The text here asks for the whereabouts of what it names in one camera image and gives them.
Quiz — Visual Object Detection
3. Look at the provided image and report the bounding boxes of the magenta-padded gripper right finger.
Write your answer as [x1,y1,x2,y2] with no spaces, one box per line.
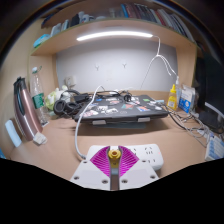
[118,145,159,191]

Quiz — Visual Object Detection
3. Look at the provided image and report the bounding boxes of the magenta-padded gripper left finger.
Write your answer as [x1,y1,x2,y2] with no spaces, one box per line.
[69,145,113,192]

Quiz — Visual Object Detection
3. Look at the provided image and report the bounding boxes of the yellow charger block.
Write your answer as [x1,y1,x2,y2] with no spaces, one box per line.
[107,148,122,176]

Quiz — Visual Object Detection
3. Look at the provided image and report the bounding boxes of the white power strip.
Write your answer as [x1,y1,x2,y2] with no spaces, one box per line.
[85,143,165,172]

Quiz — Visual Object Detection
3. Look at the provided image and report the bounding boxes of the grey laptop stand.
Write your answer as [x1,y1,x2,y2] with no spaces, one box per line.
[89,118,153,128]

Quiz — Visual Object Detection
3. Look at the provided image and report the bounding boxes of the dark laptop with stickers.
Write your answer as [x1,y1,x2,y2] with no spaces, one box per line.
[72,94,170,124]

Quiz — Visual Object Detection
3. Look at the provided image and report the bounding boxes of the small white crumpled tissue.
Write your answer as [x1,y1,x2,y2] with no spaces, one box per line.
[32,132,48,146]

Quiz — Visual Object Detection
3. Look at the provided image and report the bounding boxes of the black headphones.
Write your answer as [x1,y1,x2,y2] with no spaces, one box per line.
[53,89,83,118]

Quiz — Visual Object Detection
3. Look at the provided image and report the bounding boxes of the yellow squeeze bottle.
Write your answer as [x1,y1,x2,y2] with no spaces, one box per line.
[166,83,179,112]

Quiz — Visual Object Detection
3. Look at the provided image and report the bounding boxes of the green and white plush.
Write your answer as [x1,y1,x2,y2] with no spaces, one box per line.
[44,85,69,111]

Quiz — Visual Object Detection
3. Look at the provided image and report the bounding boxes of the blue and white box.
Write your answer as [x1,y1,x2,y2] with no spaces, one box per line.
[178,84,196,114]

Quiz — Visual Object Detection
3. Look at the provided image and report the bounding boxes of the black rectangular pouch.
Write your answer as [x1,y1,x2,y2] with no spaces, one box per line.
[198,114,223,134]

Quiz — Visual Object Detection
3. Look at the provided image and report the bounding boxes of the clear green-label water bottle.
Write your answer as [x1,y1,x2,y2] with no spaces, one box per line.
[29,66,50,127]

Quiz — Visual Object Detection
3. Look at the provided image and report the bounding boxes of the pink thermos flask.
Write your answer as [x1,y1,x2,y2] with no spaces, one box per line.
[13,76,44,142]

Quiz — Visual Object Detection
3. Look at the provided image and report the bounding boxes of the clear pump bottle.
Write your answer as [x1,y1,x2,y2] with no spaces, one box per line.
[174,75,184,104]

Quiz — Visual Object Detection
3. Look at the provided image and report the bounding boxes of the light blue flat case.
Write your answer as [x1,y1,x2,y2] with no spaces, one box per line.
[4,119,23,148]

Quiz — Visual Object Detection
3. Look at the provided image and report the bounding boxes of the black monitor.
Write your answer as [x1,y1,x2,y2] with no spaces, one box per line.
[194,54,224,134]

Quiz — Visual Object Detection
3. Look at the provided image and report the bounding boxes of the white LED light bar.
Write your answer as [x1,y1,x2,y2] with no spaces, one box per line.
[76,30,154,42]

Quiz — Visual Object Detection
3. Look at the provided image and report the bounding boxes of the wooden shelf unit with books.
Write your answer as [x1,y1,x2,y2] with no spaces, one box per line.
[29,2,198,56]

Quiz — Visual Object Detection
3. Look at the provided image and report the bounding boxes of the white power strip cable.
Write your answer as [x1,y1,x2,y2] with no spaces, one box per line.
[73,84,105,160]

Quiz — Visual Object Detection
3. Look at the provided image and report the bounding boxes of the tangled grey desk cables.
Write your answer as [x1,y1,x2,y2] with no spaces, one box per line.
[168,109,211,148]

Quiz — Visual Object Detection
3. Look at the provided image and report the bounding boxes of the black cable bundle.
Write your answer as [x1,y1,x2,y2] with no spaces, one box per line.
[74,89,134,103]

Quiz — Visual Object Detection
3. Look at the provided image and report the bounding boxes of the white wall outlet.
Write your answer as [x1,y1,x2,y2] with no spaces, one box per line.
[64,75,77,88]

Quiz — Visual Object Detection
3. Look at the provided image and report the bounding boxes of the white hanging cables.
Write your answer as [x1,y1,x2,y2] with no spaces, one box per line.
[139,35,178,91]

